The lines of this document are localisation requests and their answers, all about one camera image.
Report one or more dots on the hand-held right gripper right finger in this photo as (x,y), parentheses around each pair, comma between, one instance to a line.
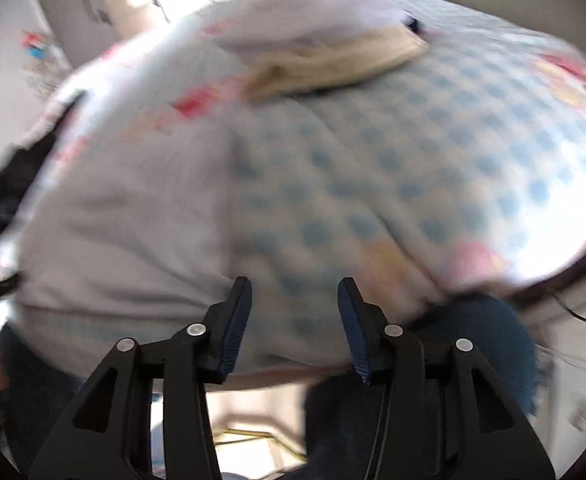
(353,335)

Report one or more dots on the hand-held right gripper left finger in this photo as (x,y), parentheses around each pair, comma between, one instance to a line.
(238,330)

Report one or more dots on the black clothes pile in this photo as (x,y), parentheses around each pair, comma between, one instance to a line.
(13,185)

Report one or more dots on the person's blue jeans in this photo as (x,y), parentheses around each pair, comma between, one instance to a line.
(473,340)

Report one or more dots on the blue checkered printed blanket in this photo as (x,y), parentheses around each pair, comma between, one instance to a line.
(398,160)

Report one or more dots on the beige folded garment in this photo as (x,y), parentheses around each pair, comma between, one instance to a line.
(338,62)

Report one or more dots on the grey door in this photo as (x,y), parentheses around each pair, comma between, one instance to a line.
(78,10)

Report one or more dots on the colourful wall stickers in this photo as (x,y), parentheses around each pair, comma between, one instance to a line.
(38,47)

